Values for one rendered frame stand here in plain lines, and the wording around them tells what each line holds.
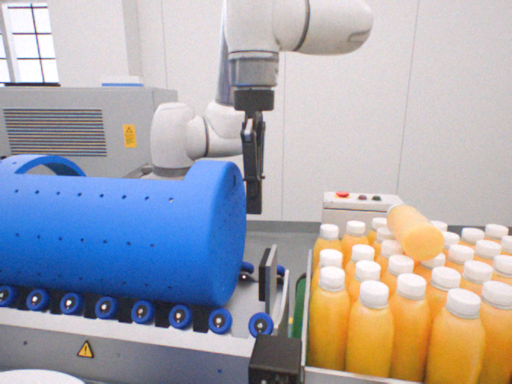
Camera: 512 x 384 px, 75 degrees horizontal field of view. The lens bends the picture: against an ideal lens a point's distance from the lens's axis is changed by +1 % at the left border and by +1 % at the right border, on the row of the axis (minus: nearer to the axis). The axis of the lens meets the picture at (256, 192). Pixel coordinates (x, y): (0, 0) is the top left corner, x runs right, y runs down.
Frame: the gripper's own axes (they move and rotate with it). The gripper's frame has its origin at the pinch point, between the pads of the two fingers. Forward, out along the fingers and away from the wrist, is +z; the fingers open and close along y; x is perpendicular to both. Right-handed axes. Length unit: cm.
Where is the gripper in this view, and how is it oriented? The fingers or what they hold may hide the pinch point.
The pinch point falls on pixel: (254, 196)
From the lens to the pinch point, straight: 65.9
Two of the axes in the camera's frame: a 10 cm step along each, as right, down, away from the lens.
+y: 1.9, -2.5, 9.5
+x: -9.8, -0.5, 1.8
